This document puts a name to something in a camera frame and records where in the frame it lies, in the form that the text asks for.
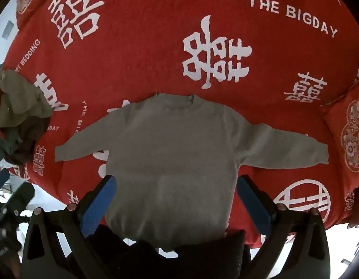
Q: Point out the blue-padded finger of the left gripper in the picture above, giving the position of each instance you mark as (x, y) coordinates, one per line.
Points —
(4, 177)

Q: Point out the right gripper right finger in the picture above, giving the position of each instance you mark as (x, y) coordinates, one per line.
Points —
(309, 255)

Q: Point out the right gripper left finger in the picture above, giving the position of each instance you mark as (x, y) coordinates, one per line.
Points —
(43, 256)

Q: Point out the grey knit sweater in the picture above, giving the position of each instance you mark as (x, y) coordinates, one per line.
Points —
(176, 161)

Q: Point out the olive and brown clothes pile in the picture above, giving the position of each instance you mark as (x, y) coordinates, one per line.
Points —
(24, 117)

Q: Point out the red embroidered pillow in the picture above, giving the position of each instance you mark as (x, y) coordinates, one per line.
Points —
(342, 119)

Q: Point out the red wedding bedspread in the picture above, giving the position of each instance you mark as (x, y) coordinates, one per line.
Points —
(274, 62)

